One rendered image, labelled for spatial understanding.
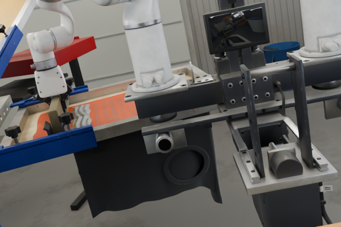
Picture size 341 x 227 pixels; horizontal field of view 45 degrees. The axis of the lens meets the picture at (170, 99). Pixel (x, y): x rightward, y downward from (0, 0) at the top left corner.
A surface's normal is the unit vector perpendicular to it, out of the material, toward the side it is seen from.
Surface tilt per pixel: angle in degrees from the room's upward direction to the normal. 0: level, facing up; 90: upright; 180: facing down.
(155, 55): 90
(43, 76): 88
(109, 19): 90
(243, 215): 0
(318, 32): 90
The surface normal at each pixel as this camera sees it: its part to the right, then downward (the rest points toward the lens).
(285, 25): 0.02, 0.29
